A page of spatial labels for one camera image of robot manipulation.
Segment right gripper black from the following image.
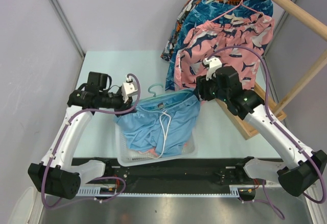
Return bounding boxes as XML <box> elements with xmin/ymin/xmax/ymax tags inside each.
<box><xmin>194</xmin><ymin>71</ymin><xmax>229</xmax><ymax>103</ymax></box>

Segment teal plastic hanger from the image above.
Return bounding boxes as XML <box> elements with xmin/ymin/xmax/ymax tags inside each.
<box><xmin>137</xmin><ymin>83</ymin><xmax>194</xmax><ymax>106</ymax></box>

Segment light blue shorts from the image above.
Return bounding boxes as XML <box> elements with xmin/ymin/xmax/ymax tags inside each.
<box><xmin>115</xmin><ymin>94</ymin><xmax>200</xmax><ymax>159</ymax></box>

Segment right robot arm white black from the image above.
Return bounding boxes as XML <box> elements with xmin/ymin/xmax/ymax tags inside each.
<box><xmin>194</xmin><ymin>66</ymin><xmax>326</xmax><ymax>203</ymax></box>

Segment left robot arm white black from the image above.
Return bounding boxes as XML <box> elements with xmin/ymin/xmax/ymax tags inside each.
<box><xmin>28</xmin><ymin>72</ymin><xmax>141</xmax><ymax>200</ymax></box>

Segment pink shark print shorts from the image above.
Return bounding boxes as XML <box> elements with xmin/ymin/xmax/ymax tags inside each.
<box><xmin>173</xmin><ymin>13</ymin><xmax>275</xmax><ymax>90</ymax></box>

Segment pink shorts in basket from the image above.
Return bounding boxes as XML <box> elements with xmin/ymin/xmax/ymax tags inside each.
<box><xmin>137</xmin><ymin>142</ymin><xmax>191</xmax><ymax>157</ymax></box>

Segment blue leaf print shorts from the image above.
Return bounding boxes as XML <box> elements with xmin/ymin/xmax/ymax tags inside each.
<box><xmin>165</xmin><ymin>0</ymin><xmax>273</xmax><ymax>90</ymax></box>

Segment orange black print shorts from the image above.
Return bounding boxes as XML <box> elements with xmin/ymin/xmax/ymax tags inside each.
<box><xmin>160</xmin><ymin>0</ymin><xmax>236</xmax><ymax>62</ymax></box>

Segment white plastic laundry basket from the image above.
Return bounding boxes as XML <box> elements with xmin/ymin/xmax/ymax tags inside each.
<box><xmin>114</xmin><ymin>121</ymin><xmax>199</xmax><ymax>168</ymax></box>

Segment wooden hanging rod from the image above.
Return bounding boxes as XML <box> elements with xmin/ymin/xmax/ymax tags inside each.
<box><xmin>272</xmin><ymin>0</ymin><xmax>326</xmax><ymax>41</ymax></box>

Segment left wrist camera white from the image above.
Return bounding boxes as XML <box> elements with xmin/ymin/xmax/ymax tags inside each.
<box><xmin>121</xmin><ymin>73</ymin><xmax>140</xmax><ymax>104</ymax></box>

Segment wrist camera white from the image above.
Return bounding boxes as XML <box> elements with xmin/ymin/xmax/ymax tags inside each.
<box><xmin>121</xmin><ymin>73</ymin><xmax>140</xmax><ymax>104</ymax></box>
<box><xmin>202</xmin><ymin>56</ymin><xmax>222</xmax><ymax>81</ymax></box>

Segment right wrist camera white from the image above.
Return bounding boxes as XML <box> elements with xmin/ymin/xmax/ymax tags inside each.
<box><xmin>202</xmin><ymin>56</ymin><xmax>222</xmax><ymax>81</ymax></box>

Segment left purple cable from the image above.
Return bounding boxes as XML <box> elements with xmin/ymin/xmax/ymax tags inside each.
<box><xmin>40</xmin><ymin>73</ymin><xmax>141</xmax><ymax>211</ymax></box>

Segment purple cable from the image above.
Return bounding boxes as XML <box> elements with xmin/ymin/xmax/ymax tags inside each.
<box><xmin>40</xmin><ymin>73</ymin><xmax>141</xmax><ymax>211</ymax></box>
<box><xmin>206</xmin><ymin>45</ymin><xmax>327</xmax><ymax>221</ymax></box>

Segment wooden rack frame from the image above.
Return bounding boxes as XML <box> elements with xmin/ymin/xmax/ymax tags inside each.
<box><xmin>217</xmin><ymin>50</ymin><xmax>327</xmax><ymax>141</ymax></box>

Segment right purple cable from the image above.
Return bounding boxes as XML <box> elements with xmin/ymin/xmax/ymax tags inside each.
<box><xmin>206</xmin><ymin>45</ymin><xmax>327</xmax><ymax>221</ymax></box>

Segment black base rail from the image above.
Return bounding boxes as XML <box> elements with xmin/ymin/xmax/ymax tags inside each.
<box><xmin>78</xmin><ymin>158</ymin><xmax>264</xmax><ymax>199</ymax></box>

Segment pink wire hanger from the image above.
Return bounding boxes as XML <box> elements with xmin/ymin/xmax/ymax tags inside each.
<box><xmin>210</xmin><ymin>0</ymin><xmax>257</xmax><ymax>22</ymax></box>

